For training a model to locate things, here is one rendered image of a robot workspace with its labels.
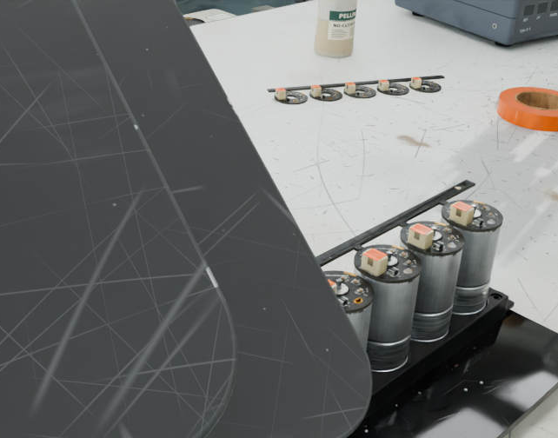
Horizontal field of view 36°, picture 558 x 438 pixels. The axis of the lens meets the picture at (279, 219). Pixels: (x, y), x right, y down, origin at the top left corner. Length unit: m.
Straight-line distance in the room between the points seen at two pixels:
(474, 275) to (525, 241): 0.12
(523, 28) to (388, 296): 0.52
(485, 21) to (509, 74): 0.08
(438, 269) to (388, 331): 0.03
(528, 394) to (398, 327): 0.06
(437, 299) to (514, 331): 0.06
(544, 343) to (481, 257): 0.05
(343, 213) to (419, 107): 0.18
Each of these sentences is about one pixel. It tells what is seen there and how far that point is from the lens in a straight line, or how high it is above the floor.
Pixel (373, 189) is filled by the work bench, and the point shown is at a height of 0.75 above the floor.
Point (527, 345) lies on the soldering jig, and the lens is 0.37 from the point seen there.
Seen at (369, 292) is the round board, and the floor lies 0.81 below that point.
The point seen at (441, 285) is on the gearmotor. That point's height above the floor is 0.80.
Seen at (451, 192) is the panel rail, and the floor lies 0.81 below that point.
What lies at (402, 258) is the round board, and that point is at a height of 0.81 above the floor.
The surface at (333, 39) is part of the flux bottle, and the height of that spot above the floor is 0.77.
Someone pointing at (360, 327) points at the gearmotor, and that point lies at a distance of 0.29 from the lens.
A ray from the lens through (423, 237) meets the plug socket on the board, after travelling 0.32.
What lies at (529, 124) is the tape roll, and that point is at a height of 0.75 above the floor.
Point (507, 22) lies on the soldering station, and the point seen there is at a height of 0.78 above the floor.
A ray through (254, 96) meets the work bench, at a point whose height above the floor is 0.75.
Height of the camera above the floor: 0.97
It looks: 29 degrees down
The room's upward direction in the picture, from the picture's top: 3 degrees clockwise
